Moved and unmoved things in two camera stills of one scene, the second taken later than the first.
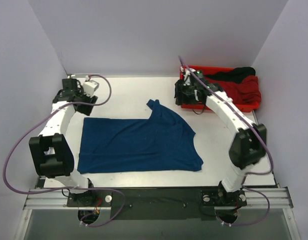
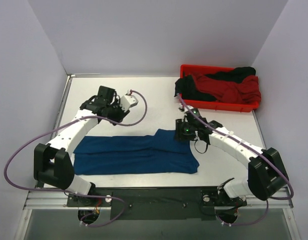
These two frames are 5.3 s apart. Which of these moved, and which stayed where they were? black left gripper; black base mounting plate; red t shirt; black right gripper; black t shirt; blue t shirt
Moved: blue t shirt; black right gripper; black left gripper
Stayed: black t shirt; black base mounting plate; red t shirt
